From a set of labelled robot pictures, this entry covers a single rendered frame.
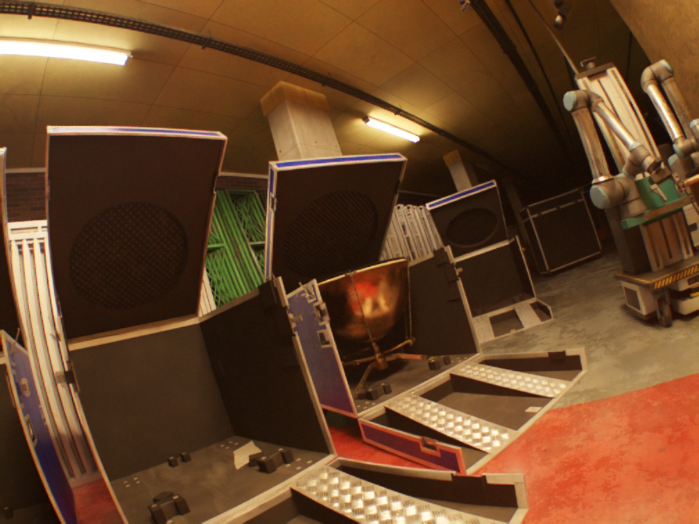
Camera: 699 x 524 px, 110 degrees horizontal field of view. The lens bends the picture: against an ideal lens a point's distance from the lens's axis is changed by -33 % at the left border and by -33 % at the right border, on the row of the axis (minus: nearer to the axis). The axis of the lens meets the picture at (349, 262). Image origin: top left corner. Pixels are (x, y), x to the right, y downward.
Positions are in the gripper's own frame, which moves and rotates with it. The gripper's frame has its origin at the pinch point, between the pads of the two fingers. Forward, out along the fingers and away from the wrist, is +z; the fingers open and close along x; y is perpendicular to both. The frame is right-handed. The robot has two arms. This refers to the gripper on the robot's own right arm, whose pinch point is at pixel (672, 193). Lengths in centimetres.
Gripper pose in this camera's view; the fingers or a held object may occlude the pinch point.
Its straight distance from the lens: 203.7
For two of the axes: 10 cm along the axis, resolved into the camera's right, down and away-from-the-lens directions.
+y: 4.5, 3.9, 8.1
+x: -8.6, 4.2, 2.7
